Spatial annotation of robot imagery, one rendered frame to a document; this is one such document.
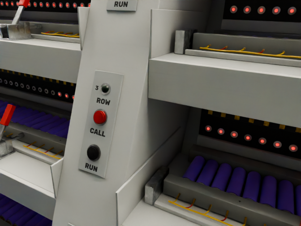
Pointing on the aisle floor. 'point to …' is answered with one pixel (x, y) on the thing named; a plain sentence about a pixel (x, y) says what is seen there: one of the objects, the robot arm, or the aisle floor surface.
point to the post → (122, 63)
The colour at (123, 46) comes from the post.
